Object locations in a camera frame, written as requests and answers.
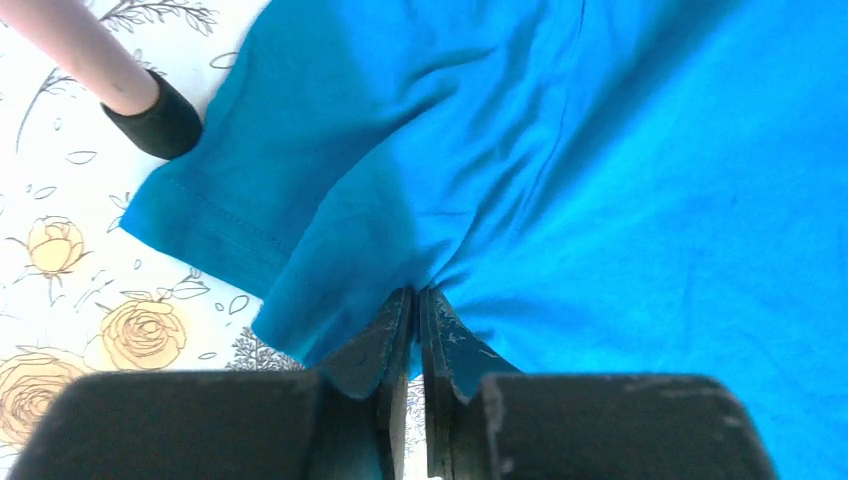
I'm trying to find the blue t-shirt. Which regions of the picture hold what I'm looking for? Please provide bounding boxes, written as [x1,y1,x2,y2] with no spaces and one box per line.
[121,1,847,479]

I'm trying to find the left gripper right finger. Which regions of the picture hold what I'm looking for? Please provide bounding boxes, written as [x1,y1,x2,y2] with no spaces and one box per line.
[418,289,777,479]

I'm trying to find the pink music stand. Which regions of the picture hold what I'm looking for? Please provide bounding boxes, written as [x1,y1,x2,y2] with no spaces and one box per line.
[1,0,203,160]

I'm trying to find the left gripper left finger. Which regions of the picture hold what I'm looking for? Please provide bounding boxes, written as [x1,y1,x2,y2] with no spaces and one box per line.
[10,288,415,479]

